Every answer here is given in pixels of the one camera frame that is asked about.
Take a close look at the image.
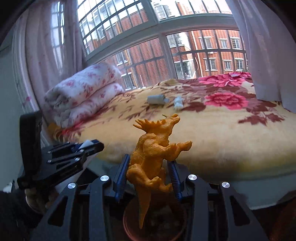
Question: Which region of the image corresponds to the person's left hand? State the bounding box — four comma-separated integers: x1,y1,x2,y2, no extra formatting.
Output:
25,188,59,214

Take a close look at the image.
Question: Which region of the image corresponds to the white foam cylinder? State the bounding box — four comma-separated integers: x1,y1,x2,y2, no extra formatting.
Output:
78,140,94,150

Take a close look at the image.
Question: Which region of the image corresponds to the grey window frame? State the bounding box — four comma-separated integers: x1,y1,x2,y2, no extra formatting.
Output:
77,1,248,90

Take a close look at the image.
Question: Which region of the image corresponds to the orange dinosaur toy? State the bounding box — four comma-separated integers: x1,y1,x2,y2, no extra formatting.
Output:
126,113,192,228

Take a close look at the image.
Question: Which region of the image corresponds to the dark round trash bin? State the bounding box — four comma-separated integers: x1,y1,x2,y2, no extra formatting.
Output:
123,198,187,240

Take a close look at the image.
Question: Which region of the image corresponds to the folded white floral quilt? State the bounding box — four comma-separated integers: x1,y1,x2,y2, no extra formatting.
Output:
45,62,125,128

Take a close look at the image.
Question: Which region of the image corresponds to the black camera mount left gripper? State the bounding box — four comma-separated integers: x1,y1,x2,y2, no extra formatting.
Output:
20,111,42,177

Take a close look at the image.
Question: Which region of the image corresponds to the sheer curtain left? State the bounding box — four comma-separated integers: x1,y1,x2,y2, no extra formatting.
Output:
12,1,85,113

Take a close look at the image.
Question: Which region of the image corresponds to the sheer white curtain right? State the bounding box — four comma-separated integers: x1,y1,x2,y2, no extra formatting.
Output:
227,1,295,113

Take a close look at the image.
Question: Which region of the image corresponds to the floral yellow plush blanket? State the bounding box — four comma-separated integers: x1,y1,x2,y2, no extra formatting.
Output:
49,72,295,180

